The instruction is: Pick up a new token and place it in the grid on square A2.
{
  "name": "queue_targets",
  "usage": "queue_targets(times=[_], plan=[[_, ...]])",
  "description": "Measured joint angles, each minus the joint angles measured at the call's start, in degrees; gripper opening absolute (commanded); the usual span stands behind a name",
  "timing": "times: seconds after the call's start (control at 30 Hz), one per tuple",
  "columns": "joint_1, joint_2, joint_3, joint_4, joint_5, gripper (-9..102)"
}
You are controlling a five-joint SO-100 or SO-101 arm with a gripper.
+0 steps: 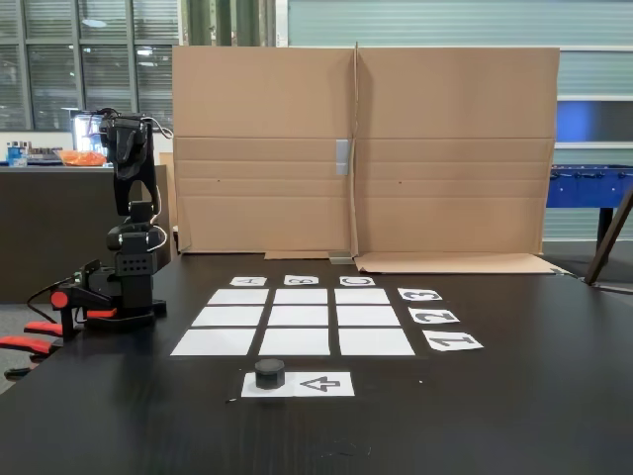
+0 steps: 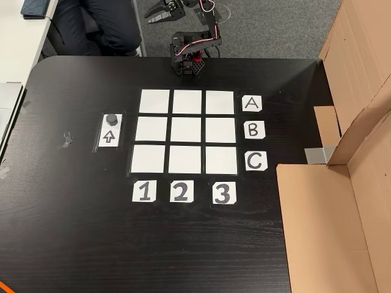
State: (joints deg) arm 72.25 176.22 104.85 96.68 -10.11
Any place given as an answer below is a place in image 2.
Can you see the black round token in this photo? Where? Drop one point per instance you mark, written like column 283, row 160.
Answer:
column 111, row 119

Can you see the white paper grid square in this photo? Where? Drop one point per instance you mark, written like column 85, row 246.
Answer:
column 185, row 159
column 220, row 102
column 148, row 158
column 186, row 129
column 154, row 101
column 220, row 130
column 151, row 129
column 221, row 160
column 187, row 102

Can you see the white metal desk leg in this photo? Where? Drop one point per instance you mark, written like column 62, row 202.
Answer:
column 139, row 30

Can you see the black floor tape patch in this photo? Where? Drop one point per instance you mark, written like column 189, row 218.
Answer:
column 200, row 16

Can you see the person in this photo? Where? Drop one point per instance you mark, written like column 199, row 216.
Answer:
column 100, row 27

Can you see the letter A paper sheet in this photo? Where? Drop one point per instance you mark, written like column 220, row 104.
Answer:
column 252, row 103

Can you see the dark blue notebook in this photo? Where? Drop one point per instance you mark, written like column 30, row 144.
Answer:
column 35, row 8

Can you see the white arrow paper sheet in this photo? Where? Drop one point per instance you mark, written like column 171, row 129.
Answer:
column 109, row 137

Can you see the white side desk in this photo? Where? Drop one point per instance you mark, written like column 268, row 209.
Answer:
column 18, row 39

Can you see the letter B paper sheet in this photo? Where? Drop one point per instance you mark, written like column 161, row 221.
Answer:
column 254, row 130

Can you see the grey tape piece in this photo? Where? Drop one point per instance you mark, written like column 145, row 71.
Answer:
column 3, row 172
column 26, row 106
column 65, row 141

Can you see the letter C paper sheet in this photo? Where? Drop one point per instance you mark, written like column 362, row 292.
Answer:
column 256, row 161

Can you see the number 1 paper sheet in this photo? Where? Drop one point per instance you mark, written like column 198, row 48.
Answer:
column 144, row 191

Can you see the number 2 paper sheet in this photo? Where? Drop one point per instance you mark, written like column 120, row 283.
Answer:
column 181, row 191

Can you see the number 3 paper sheet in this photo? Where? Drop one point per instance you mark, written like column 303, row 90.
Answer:
column 224, row 193

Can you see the brown cardboard panel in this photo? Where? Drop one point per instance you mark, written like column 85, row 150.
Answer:
column 320, row 229
column 360, row 61

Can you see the grey duct tape strip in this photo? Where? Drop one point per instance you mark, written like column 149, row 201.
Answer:
column 316, row 155

